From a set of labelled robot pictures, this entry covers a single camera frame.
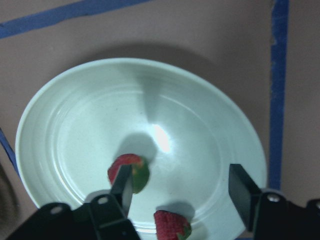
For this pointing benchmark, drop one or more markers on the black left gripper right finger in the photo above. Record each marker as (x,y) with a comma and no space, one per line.
(244,194)

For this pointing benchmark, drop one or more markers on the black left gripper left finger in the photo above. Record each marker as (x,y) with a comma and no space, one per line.
(122,187)

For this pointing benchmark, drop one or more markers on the round red strawberry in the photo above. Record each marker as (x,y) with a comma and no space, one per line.
(171,226)

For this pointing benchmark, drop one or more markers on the light green plate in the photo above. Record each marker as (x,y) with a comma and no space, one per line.
(187,130)

